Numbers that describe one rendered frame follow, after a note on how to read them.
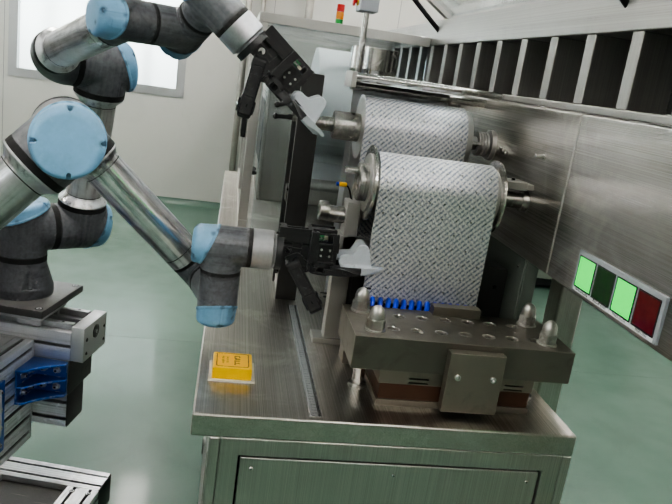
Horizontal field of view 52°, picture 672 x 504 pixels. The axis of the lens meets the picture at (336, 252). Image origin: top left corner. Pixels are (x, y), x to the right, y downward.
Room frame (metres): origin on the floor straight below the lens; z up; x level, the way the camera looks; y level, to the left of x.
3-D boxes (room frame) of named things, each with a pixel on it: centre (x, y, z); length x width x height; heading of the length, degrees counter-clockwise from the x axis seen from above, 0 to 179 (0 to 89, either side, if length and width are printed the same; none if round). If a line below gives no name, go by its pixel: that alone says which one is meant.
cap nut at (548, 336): (1.19, -0.40, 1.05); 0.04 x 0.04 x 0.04
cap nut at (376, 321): (1.14, -0.09, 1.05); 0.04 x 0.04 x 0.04
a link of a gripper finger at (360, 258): (1.28, -0.05, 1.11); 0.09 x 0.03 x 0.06; 99
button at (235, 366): (1.16, 0.16, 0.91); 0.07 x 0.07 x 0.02; 10
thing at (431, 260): (1.32, -0.18, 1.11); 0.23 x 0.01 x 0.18; 100
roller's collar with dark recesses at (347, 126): (1.60, 0.02, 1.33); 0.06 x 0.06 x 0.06; 10
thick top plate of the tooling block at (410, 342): (1.21, -0.24, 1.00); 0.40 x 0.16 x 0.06; 100
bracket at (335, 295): (1.39, 0.00, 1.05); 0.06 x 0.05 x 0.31; 100
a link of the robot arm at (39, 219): (1.63, 0.76, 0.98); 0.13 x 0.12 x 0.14; 133
